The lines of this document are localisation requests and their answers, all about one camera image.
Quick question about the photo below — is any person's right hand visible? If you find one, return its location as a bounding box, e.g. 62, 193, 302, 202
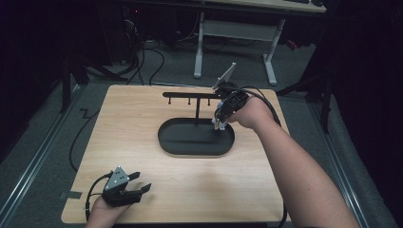
227, 95, 276, 131

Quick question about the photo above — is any dark computer tower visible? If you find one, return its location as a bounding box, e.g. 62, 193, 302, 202
122, 5, 142, 65

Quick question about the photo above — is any metal floor rail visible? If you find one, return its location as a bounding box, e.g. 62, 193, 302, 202
307, 103, 371, 228
0, 85, 84, 220

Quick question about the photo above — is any person's left hand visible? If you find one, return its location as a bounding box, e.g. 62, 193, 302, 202
85, 196, 133, 228

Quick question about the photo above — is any thin black floor cable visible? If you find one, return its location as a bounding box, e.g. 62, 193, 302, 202
68, 107, 102, 174

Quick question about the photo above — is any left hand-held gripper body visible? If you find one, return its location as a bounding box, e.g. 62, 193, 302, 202
102, 165, 144, 209

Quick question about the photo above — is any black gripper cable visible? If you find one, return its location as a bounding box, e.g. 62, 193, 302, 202
84, 171, 114, 222
221, 85, 289, 228

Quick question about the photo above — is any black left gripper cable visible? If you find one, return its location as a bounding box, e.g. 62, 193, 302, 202
84, 171, 114, 222

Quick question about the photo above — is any grey tape strip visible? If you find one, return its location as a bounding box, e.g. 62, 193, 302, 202
60, 190, 84, 200

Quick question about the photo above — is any black key rack with tray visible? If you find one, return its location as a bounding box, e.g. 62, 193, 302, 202
157, 91, 237, 157

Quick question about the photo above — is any white-framed wooden desk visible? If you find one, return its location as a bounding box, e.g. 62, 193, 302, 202
192, 0, 327, 87

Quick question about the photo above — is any bundle of black floor cables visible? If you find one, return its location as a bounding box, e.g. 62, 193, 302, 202
112, 9, 166, 86

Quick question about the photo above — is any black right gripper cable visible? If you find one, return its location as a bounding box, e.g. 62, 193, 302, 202
221, 85, 289, 228

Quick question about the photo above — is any black metal stand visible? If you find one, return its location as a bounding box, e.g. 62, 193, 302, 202
59, 51, 129, 114
275, 70, 336, 135

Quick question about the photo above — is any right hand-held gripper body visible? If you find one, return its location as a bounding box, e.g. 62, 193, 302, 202
212, 62, 250, 124

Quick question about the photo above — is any white and black plush keychain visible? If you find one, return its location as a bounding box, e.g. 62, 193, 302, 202
211, 117, 228, 132

